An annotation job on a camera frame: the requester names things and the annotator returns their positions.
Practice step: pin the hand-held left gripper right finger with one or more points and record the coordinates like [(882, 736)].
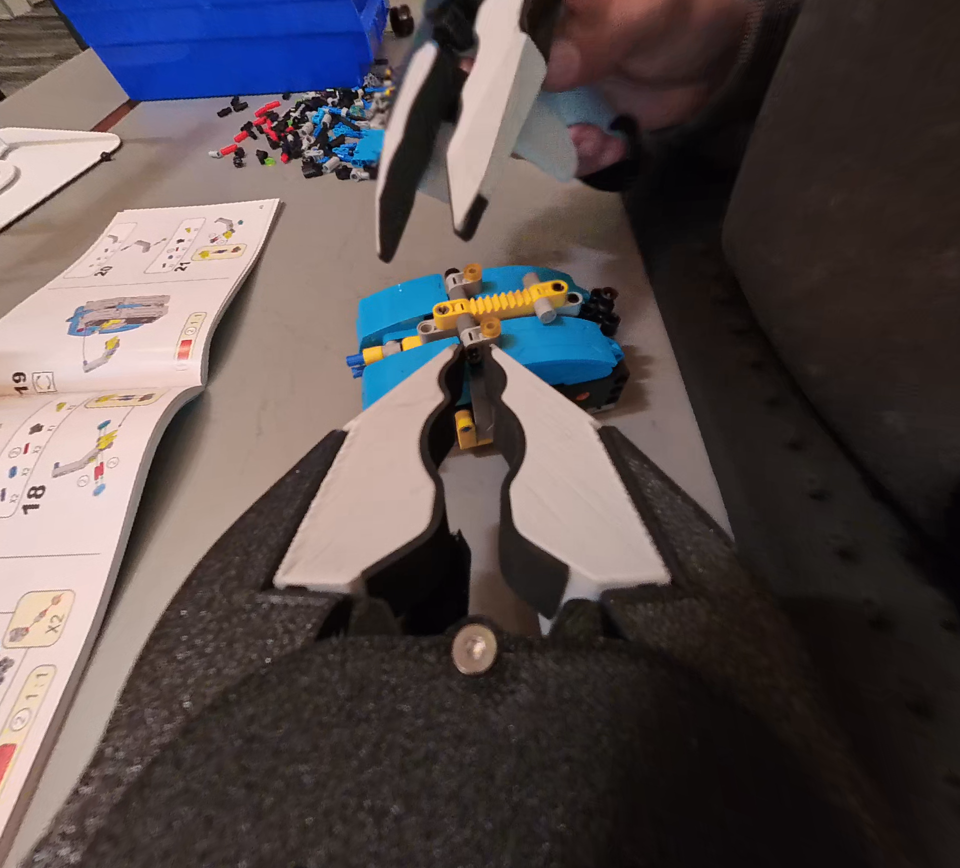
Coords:
[(585, 508)]

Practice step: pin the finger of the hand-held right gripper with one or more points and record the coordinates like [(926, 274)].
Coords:
[(397, 133), (495, 95)]

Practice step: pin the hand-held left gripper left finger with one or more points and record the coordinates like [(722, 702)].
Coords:
[(360, 508)]

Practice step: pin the blue brick toy car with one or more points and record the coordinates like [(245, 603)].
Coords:
[(397, 313)]

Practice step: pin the grey desk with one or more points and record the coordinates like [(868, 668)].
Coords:
[(300, 223)]

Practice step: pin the person's right hand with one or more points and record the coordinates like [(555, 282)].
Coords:
[(660, 35)]

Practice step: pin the pile of small brick parts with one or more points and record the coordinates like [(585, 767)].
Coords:
[(330, 125)]

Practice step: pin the black toy wheel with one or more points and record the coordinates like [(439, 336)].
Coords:
[(403, 20)]

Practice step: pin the blue storage bin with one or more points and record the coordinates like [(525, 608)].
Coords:
[(225, 35)]

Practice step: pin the dark dotted cloth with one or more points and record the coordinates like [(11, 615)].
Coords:
[(787, 508)]

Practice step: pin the open instruction booklet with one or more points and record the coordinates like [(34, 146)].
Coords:
[(45, 508)]

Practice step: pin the white adjustable stand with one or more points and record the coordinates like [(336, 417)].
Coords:
[(45, 163)]

